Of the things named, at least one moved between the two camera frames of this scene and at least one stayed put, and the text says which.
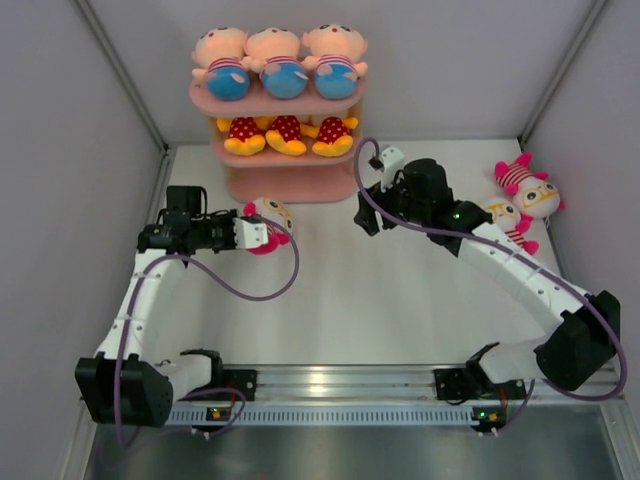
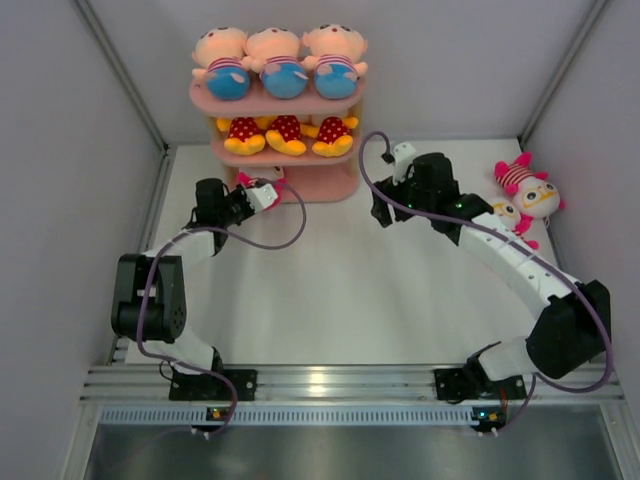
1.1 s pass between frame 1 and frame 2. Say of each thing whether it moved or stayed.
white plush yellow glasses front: stayed
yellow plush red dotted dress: stayed
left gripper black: moved
